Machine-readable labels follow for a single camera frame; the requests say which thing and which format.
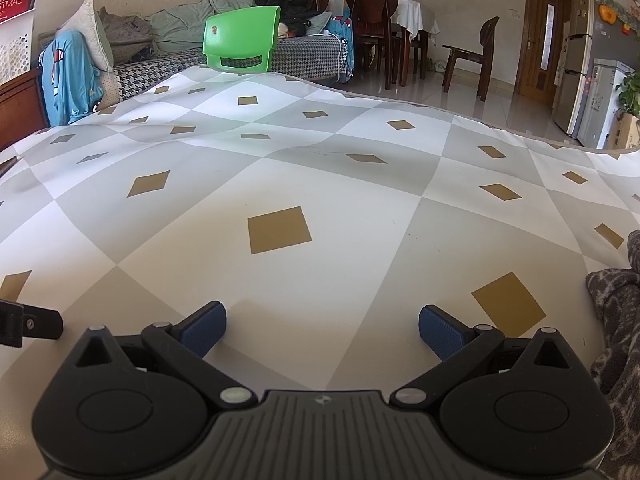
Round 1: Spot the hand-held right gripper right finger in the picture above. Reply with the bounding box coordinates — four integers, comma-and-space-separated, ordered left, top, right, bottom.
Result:
392, 305, 576, 406

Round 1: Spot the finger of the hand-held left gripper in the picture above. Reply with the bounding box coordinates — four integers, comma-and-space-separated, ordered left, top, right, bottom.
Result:
0, 299, 64, 348

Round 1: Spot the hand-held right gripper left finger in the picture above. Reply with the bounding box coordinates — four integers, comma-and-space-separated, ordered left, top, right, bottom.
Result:
72, 301, 258, 407

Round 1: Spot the grey doodle print fleece jacket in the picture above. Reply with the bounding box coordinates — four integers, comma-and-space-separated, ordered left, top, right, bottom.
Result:
585, 230, 640, 480

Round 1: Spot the diamond patterned tablecloth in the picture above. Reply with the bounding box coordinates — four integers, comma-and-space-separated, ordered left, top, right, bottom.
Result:
0, 65, 640, 480

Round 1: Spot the brown wooden cabinet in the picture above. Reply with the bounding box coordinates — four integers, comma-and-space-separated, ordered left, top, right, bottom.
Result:
0, 67, 51, 151

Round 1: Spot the light blue printed garment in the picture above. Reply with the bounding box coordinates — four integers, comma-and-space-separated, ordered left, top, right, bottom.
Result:
325, 7, 356, 83
40, 30, 103, 128

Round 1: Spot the brown cardboard box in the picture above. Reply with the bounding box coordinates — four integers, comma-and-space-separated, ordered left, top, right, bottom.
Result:
607, 112, 640, 151

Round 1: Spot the white plastic laundry basket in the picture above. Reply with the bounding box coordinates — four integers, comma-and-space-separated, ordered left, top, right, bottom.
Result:
0, 7, 38, 86

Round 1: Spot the dark wooden dining chair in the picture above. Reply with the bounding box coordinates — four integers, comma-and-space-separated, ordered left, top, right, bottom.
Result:
441, 16, 501, 102
345, 0, 401, 91

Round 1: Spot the houndstooth sofa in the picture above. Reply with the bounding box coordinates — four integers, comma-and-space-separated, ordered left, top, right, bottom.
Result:
95, 35, 356, 111

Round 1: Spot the green plastic chair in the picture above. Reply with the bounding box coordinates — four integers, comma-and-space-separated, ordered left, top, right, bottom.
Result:
202, 6, 282, 73

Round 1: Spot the white pillow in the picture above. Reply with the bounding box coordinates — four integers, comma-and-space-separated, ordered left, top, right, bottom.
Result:
55, 0, 115, 73

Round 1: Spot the pale green blanket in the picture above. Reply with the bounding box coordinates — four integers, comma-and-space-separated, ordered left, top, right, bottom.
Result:
145, 0, 261, 56

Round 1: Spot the grey folded garment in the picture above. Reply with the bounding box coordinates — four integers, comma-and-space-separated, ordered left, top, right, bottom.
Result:
97, 7, 153, 66

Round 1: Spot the green potted plant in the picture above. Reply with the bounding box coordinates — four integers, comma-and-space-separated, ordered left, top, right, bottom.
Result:
615, 72, 640, 118

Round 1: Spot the dining table with white cloth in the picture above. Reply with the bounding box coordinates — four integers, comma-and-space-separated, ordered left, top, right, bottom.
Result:
390, 0, 441, 81

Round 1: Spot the wooden door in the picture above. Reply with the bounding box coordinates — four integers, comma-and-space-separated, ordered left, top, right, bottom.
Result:
515, 0, 573, 108

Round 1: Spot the silver refrigerator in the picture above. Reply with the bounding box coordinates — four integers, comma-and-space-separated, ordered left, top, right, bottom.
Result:
552, 0, 640, 136

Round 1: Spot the black jacket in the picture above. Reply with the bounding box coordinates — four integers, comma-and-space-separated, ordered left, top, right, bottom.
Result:
254, 0, 331, 36

